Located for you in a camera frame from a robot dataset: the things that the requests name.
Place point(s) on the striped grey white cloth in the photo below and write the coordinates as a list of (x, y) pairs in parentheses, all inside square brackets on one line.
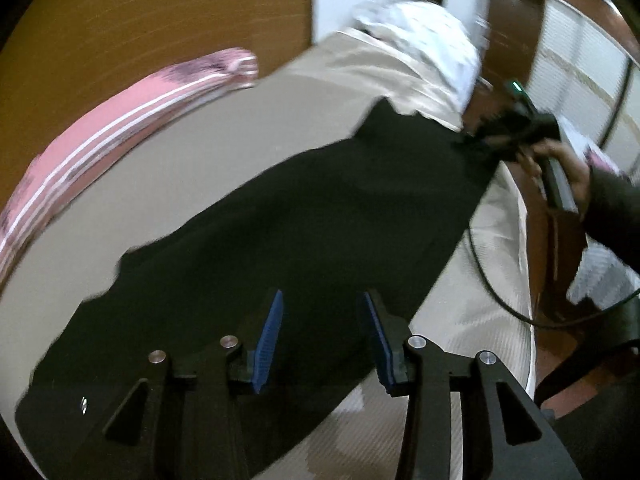
[(600, 275)]

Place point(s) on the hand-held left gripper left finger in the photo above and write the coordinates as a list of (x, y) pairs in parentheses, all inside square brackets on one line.
[(267, 342)]

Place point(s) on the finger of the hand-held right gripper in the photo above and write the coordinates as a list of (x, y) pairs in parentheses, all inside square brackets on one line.
[(482, 135)]

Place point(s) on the black pants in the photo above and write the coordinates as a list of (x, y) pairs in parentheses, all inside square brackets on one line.
[(320, 210)]

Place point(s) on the brown wooden cabinet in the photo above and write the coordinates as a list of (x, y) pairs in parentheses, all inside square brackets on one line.
[(515, 35)]

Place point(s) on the wooden headboard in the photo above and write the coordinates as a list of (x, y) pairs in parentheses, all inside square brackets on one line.
[(125, 20)]

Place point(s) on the beige bed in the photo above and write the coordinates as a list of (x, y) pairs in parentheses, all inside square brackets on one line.
[(200, 150)]

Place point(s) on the person's right forearm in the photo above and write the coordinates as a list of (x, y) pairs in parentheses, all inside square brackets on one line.
[(615, 210)]

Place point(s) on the person's right hand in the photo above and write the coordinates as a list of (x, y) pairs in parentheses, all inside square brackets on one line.
[(575, 170)]

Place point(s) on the white dotted pillow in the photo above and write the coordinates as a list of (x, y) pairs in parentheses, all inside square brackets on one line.
[(425, 40)]

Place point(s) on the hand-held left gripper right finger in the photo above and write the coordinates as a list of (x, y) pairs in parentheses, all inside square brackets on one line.
[(381, 345)]

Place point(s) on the pink striped pillow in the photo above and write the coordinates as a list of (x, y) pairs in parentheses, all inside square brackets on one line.
[(125, 120)]

